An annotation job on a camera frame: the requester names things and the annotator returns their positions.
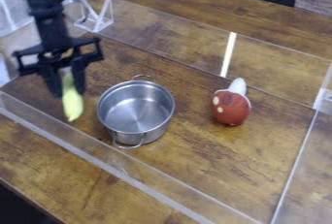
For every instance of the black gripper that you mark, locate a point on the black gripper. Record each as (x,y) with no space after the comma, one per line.
(59,58)

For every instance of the red toy mushroom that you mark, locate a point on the red toy mushroom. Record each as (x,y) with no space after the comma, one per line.
(230,105)

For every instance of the small steel pot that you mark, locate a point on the small steel pot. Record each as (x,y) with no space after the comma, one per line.
(135,110)

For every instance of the clear acrylic bracket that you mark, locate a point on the clear acrylic bracket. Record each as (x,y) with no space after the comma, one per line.
(92,21)

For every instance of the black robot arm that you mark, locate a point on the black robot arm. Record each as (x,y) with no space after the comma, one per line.
(47,13)

